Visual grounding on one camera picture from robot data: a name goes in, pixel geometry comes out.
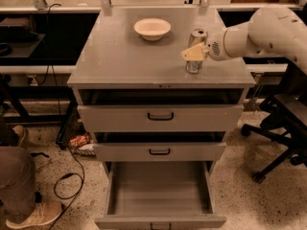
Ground top grey drawer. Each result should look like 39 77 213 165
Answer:
78 104 243 132

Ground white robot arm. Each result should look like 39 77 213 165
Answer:
181 7 307 73

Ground beige sneaker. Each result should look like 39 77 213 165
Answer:
6 201 62 230

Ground silver redbull can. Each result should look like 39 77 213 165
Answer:
186 29 208 74

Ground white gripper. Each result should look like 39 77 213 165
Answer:
181 32 230 61

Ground white paper bowl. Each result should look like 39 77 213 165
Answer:
133 18 171 41

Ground middle grey drawer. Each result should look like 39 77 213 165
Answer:
94 143 225 162

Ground black floor cable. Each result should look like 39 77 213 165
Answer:
37 3 86 230

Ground red snack packet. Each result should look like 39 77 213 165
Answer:
70 134 91 148

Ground bottom grey open drawer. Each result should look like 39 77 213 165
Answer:
95 161 226 230

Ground grey metal drawer cabinet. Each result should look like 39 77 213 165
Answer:
66 6 256 230

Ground black office chair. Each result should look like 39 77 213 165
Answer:
241 63 307 183

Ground person leg brown trousers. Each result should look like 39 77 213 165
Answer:
0 147 35 224

